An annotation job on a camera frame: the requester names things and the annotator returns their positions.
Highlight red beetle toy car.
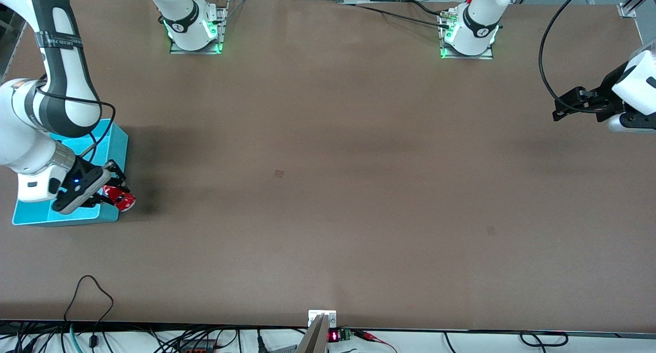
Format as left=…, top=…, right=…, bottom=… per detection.
left=102, top=185, right=136, bottom=212

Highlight turquoise blue plastic box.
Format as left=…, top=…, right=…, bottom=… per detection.
left=12, top=118, right=129, bottom=226

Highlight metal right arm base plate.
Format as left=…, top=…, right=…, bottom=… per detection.
left=169, top=0, right=229, bottom=55

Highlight black looped cable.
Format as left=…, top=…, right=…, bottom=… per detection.
left=520, top=331, right=568, bottom=347

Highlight thick black table cable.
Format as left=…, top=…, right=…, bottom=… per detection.
left=407, top=0, right=452, bottom=16

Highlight grey metal camera mount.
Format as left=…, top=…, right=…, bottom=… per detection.
left=296, top=310, right=337, bottom=353

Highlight thin black table cable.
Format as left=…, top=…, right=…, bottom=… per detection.
left=338, top=3, right=452, bottom=29

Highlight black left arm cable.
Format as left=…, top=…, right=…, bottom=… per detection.
left=538, top=0, right=595, bottom=113

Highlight thin black cable with switch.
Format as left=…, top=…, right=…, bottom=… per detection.
left=64, top=275, right=114, bottom=348

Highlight power strip with orange switches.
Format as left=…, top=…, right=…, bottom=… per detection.
left=177, top=340, right=216, bottom=353

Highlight aluminium frame profile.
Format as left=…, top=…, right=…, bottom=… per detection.
left=618, top=0, right=656, bottom=18

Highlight black velcro arm strap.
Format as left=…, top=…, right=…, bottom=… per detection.
left=35, top=31, right=83, bottom=49

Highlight red clip lead cable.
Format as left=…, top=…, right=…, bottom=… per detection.
left=354, top=330, right=398, bottom=353

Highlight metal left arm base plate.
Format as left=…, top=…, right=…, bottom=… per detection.
left=438, top=10, right=495, bottom=60

